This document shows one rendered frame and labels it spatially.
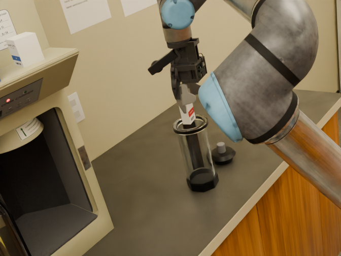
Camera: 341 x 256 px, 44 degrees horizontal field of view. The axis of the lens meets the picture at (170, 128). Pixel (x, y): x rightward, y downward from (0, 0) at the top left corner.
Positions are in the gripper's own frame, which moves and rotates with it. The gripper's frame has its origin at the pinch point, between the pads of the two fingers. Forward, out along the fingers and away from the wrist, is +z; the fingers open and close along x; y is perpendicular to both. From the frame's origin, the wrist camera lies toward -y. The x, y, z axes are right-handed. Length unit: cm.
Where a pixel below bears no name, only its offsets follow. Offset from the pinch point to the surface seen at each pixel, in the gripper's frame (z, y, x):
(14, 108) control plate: -20, -19, -42
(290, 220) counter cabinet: 58, 22, 21
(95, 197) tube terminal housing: 15.4, -19.5, -28.0
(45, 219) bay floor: 21, -36, -34
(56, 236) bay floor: 21, -27, -40
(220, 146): 21.7, 3.1, 12.9
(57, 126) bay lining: -7.5, -23.9, -28.2
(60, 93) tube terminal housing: -16.7, -19.8, -27.5
